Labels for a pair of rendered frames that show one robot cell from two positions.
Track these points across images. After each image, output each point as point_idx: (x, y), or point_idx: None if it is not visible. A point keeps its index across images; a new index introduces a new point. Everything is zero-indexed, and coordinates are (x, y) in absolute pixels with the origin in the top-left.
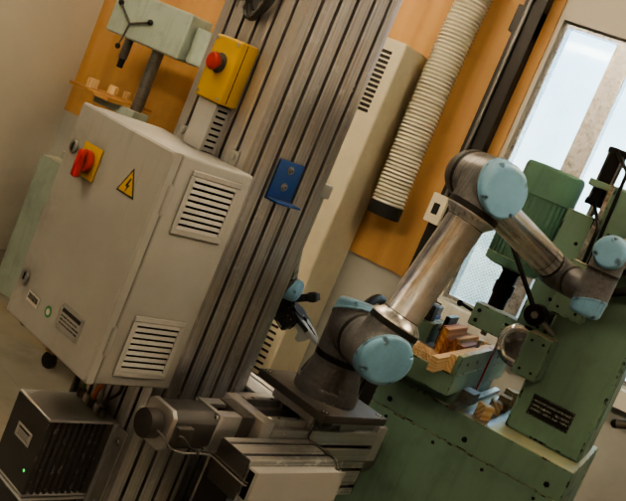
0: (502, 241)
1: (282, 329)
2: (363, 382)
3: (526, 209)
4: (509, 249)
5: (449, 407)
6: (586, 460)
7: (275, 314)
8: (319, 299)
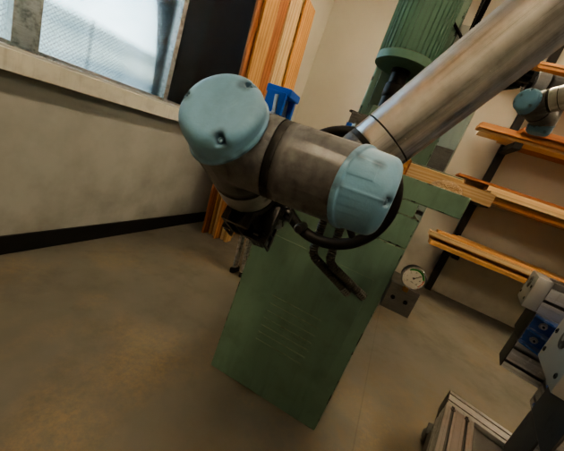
0: (438, 47)
1: (269, 249)
2: (323, 232)
3: (458, 12)
4: (437, 57)
5: (422, 214)
6: None
7: (242, 233)
8: None
